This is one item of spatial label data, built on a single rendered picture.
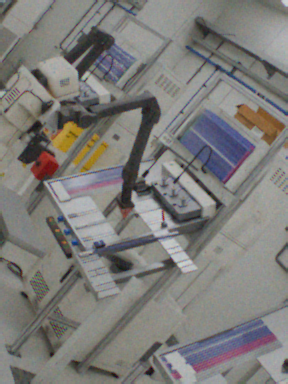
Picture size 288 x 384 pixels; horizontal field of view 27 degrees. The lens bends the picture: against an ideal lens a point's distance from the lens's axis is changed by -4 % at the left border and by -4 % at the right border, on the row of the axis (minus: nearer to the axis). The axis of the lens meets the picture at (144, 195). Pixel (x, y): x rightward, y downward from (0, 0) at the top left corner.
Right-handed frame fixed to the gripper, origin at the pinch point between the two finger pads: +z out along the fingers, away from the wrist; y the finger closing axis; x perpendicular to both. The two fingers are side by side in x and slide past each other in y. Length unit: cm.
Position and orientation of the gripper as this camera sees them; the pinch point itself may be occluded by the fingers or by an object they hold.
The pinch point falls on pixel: (124, 215)
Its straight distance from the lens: 328.6
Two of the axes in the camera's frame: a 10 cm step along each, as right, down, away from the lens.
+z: -1.1, 8.5, 5.2
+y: -4.3, -5.1, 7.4
